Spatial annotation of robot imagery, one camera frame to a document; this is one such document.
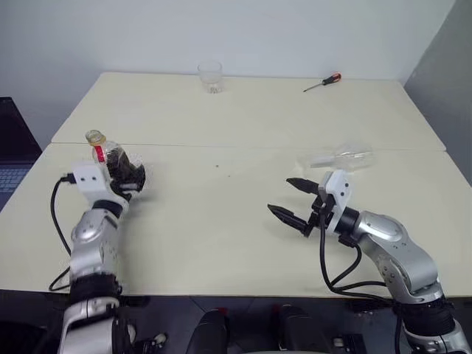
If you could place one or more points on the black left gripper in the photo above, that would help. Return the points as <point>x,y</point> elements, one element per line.
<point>119,191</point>

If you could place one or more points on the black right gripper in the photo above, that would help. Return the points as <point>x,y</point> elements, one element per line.
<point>321,212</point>

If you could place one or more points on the clear bottle with red strip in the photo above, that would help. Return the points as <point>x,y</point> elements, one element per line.
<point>118,162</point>

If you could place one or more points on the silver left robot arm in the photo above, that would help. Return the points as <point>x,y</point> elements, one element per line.
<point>90,236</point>

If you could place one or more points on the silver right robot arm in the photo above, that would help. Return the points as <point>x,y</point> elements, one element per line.
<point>387,228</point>

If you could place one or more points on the dark rounded shape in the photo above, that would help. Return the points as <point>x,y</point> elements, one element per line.
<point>298,328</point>
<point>212,332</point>

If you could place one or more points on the dark laptop computer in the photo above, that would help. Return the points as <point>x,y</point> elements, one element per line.
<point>14,132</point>

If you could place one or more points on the clear glass tumbler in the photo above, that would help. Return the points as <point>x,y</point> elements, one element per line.
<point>210,77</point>

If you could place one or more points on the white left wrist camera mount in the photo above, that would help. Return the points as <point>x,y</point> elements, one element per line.
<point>90,180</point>

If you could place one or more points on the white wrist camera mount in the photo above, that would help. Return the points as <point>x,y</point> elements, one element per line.
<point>341,188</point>
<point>90,180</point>

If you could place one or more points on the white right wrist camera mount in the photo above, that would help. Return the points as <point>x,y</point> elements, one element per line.
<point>341,188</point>

